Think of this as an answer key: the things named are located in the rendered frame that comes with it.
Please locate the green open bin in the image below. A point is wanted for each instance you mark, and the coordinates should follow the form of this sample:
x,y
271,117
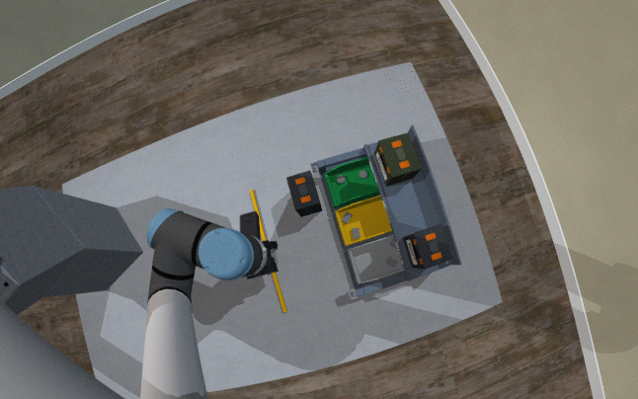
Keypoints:
x,y
354,188

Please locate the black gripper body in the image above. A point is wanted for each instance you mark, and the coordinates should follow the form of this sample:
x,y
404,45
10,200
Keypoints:
x,y
270,267

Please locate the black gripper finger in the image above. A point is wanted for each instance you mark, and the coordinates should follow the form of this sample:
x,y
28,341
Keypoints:
x,y
273,250

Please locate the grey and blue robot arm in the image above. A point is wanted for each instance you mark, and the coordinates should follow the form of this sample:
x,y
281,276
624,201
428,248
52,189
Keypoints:
x,y
32,368

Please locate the orange bar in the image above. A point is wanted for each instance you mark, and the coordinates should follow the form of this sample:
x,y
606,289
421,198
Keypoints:
x,y
264,238

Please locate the yellow bin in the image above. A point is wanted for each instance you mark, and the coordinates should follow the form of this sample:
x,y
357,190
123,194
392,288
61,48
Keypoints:
x,y
369,215

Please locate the grey open bin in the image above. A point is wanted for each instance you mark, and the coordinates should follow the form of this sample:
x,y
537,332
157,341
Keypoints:
x,y
368,260

